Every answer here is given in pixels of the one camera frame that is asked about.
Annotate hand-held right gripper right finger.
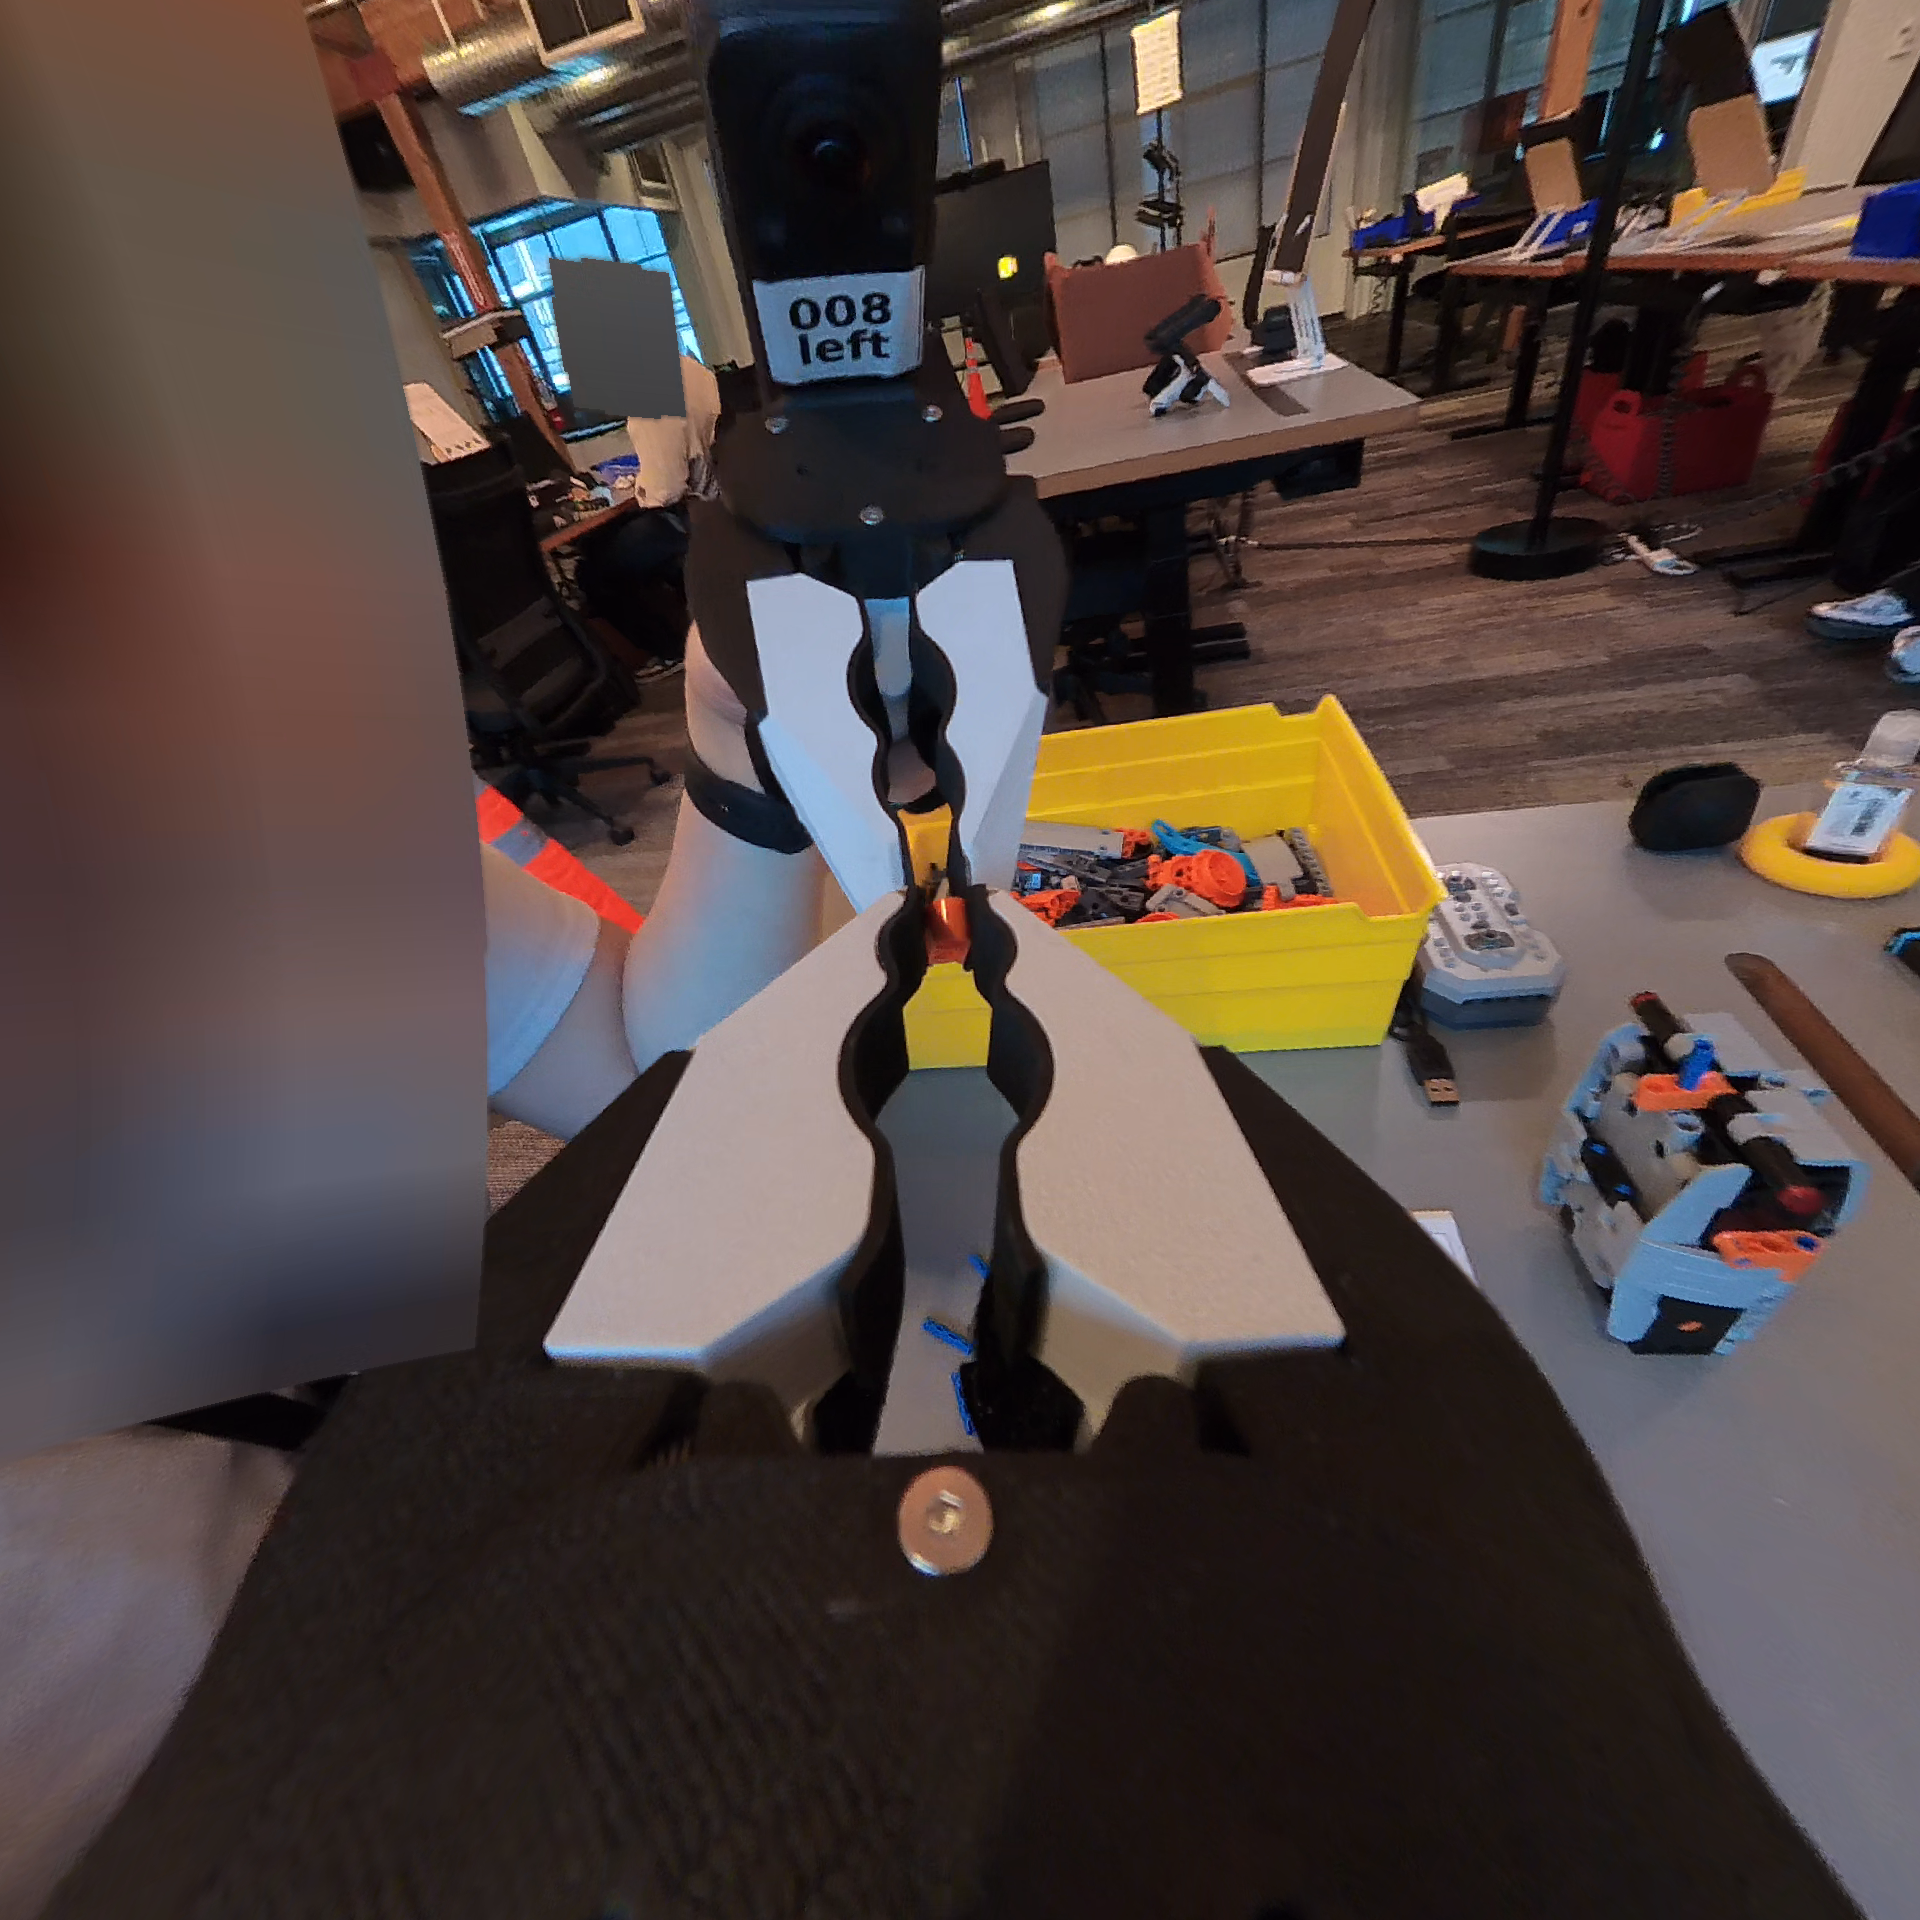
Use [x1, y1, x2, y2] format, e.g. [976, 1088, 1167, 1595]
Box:
[960, 885, 1351, 1455]

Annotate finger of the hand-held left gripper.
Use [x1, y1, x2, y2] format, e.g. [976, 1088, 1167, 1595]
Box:
[743, 575, 920, 919]
[900, 554, 1051, 890]

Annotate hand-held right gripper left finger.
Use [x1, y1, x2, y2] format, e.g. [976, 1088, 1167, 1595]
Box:
[540, 885, 924, 1455]

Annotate yellow plastic bin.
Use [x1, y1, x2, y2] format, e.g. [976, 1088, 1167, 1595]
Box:
[896, 693, 1449, 1075]

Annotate pile of assorted bricks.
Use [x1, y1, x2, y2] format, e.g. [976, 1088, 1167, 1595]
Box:
[1009, 814, 1348, 929]

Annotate person's left forearm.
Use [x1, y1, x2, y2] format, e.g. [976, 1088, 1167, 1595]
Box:
[623, 803, 911, 1075]

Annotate person's left hand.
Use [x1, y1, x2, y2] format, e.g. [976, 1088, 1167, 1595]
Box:
[682, 653, 790, 805]

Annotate black wristband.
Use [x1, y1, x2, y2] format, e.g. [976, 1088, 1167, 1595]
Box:
[679, 756, 821, 859]

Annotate black monitor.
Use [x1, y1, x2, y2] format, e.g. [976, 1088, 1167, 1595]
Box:
[927, 156, 1063, 396]

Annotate black office chair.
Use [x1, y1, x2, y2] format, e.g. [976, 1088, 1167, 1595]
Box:
[424, 438, 673, 853]

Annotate brown cardboard box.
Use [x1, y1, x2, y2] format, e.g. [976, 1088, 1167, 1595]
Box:
[1043, 245, 1242, 389]

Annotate black and white tool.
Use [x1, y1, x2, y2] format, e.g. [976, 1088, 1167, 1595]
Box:
[1140, 293, 1236, 423]

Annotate grey table with black legs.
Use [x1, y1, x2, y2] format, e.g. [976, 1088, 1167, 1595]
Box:
[960, 349, 1422, 719]

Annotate grey control hub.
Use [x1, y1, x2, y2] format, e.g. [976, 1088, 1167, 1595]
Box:
[1415, 859, 1570, 1033]

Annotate partly built robot model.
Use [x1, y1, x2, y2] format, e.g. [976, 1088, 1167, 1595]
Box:
[1537, 987, 1873, 1360]

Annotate black pole stand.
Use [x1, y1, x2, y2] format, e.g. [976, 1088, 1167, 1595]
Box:
[1467, 0, 1671, 582]

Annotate black knob-shaped object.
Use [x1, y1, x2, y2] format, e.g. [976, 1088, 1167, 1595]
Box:
[1627, 761, 1766, 859]

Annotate brown wooden strip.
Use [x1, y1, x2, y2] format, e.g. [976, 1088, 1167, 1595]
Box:
[1722, 948, 1920, 1191]

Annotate red containers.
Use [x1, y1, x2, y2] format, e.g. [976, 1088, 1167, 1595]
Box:
[1586, 357, 1776, 508]

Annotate small clear bottle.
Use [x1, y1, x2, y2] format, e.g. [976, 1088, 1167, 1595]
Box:
[1797, 709, 1920, 865]

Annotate long wooden table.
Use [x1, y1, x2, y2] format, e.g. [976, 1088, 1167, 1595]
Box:
[1342, 187, 1920, 445]

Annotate black usb cable plug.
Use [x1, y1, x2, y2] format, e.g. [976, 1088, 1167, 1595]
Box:
[1392, 973, 1468, 1113]

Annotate orange vest strap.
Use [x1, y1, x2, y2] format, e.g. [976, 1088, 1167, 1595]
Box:
[476, 782, 649, 936]

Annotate yellow ring holder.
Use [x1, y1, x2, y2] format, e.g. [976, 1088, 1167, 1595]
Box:
[1736, 811, 1920, 907]

